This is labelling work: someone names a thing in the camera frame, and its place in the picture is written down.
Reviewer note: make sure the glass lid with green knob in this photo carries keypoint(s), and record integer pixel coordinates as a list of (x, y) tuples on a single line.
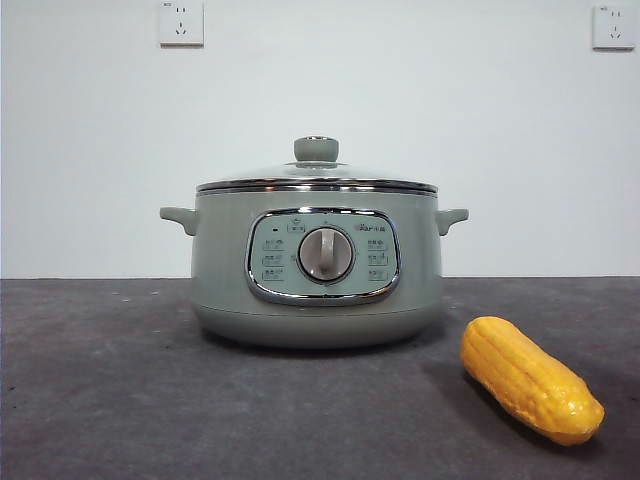
[(316, 149)]

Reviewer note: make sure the yellow corn cob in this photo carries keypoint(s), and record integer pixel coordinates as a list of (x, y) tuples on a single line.
[(520, 375)]

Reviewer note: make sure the sage green electric pot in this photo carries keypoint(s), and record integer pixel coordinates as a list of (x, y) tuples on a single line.
[(225, 280)]

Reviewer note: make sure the white wall socket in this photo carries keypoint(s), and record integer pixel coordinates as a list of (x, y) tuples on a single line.
[(182, 24), (614, 27)]

